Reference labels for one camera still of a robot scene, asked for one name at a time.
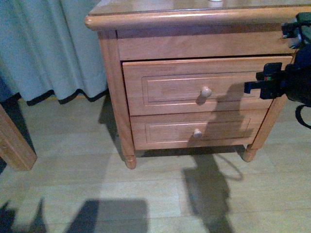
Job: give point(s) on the light grey curtain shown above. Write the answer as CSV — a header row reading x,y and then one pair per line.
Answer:
x,y
46,49

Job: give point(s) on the wooden nightstand cabinet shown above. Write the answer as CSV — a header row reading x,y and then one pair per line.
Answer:
x,y
159,30

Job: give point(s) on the wooden furniture at left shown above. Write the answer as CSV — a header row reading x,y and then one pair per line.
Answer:
x,y
16,147

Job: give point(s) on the wooden drawer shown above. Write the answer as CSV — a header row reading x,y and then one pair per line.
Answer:
x,y
195,85
188,130

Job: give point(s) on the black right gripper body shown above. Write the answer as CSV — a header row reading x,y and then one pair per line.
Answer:
x,y
295,80

